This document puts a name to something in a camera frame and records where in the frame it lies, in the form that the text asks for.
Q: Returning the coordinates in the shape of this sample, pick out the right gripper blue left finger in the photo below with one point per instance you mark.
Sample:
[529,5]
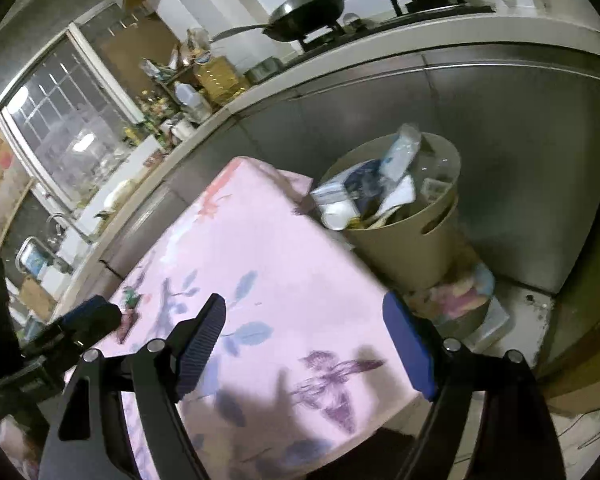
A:
[194,341]

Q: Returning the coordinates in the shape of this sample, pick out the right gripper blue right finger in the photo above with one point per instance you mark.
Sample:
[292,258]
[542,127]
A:
[417,343]

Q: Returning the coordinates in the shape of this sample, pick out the green red snack wrapper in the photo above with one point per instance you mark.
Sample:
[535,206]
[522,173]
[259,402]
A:
[130,297]

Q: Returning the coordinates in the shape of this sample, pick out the white paper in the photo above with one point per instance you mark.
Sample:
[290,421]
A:
[403,194]

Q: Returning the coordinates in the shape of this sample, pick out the white blue milk carton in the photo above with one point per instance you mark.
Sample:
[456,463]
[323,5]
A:
[351,196]

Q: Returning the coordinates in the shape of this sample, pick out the white tissue packet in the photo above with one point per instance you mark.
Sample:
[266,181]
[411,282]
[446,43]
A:
[401,153]

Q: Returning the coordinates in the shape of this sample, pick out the beige trash bin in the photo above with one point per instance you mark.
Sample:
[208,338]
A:
[415,247]

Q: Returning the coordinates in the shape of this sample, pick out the chrome kitchen faucet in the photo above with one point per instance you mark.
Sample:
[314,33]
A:
[62,232]

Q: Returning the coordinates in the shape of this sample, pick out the barred kitchen window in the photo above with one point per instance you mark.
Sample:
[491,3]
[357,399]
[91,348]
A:
[77,106]

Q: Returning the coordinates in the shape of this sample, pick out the wooden cutting board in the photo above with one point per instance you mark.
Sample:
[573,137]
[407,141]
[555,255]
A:
[36,299]

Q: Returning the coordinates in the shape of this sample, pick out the pink floral tablecloth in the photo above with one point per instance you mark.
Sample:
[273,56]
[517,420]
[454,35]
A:
[304,369]

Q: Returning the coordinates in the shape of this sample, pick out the blue detergent bottle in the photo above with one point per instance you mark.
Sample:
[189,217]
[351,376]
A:
[35,262]

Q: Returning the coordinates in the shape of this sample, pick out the white plastic jug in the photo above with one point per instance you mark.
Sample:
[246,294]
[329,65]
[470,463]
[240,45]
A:
[197,107]

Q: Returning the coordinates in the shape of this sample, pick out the yellow cooking oil jug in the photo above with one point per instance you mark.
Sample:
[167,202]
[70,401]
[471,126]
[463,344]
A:
[220,78]

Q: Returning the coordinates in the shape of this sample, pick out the steel wok with lid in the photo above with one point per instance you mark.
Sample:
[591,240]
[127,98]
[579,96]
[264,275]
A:
[294,20]

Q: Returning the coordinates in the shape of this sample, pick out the black gas stove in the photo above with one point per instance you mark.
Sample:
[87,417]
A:
[403,13]

